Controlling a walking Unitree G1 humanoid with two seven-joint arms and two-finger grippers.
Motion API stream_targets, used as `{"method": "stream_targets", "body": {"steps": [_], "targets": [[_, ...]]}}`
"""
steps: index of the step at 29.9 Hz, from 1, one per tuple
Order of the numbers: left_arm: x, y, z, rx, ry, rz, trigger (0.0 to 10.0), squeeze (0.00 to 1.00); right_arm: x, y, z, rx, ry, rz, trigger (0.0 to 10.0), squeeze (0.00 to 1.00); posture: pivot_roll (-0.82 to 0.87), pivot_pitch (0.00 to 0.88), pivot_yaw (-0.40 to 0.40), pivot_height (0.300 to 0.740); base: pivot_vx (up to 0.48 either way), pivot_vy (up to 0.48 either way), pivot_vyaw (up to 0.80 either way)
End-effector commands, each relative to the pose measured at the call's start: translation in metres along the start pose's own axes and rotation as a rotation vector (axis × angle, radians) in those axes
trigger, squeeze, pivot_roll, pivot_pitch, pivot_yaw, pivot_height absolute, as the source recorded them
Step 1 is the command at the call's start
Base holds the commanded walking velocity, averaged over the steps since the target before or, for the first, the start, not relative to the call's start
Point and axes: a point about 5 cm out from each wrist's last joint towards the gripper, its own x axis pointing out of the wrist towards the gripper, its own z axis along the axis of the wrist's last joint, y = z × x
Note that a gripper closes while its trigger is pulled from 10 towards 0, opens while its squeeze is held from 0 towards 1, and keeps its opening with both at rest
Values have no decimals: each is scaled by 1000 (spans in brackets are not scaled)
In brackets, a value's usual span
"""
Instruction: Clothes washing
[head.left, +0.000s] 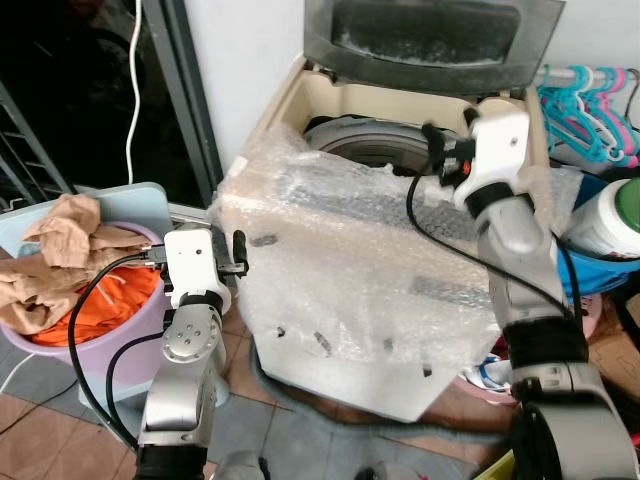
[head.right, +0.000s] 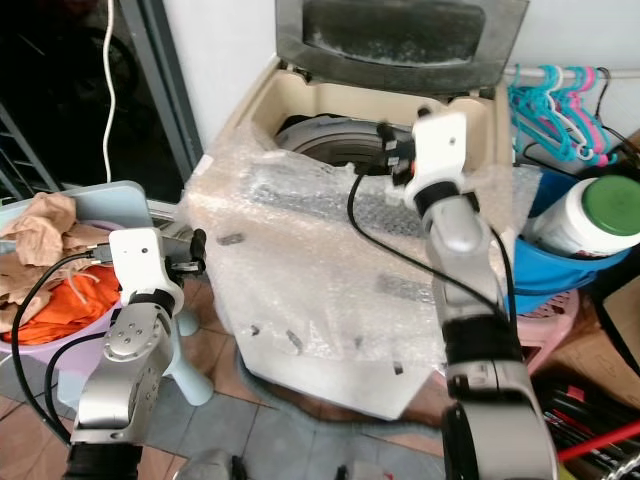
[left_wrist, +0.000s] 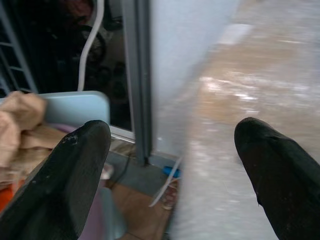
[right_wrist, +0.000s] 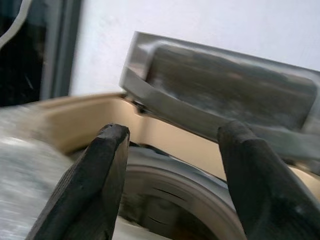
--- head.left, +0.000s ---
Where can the clear bubble wrap sheet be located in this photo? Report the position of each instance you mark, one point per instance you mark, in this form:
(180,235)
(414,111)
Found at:
(350,270)

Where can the pink plastic basket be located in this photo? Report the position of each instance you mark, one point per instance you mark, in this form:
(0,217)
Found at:
(590,315)

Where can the beige brown garment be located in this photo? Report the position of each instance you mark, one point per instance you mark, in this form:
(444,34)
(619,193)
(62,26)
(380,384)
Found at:
(70,225)

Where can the white jar with green lid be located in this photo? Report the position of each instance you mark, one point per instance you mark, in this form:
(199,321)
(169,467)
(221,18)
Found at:
(600,225)

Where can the blue plastic basin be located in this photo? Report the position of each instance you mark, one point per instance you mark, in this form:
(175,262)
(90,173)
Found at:
(600,275)

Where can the grey washing machine lid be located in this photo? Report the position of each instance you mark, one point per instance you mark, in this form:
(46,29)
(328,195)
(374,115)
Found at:
(430,30)

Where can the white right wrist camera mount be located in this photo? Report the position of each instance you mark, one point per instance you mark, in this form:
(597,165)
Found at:
(495,150)

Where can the teal plastic clothes hanger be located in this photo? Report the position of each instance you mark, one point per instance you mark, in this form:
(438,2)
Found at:
(575,120)

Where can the grey door frame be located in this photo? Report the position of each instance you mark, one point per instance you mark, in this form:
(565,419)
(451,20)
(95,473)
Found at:
(185,100)

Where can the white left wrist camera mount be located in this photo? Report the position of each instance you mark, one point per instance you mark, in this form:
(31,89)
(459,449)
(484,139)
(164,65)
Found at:
(190,260)

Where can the purple plastic laundry basin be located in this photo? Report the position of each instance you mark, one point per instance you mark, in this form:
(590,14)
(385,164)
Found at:
(130,330)

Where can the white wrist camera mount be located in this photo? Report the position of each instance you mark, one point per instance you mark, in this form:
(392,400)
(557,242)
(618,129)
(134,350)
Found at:
(495,150)
(190,260)

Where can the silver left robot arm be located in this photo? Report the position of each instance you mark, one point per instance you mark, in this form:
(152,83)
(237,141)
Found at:
(180,400)

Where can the grey metal grille gate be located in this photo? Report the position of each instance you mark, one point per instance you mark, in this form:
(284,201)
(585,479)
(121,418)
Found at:
(30,150)

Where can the yellow plastic item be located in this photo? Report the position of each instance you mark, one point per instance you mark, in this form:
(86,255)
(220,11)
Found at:
(500,468)

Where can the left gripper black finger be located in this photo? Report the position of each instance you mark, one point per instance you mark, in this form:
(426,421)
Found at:
(240,250)

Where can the silver clothes rod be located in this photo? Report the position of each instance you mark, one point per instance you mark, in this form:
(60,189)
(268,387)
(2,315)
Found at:
(565,73)

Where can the pink plastic clothes hanger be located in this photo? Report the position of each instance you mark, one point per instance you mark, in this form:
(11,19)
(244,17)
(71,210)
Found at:
(622,110)

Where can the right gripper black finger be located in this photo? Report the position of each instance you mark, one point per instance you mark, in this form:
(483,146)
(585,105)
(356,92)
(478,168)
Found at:
(432,138)

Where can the beige top-load washing machine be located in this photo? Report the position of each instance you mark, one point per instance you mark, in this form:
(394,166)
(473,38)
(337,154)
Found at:
(290,110)

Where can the orange garment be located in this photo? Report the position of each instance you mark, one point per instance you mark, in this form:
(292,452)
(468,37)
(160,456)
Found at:
(100,305)

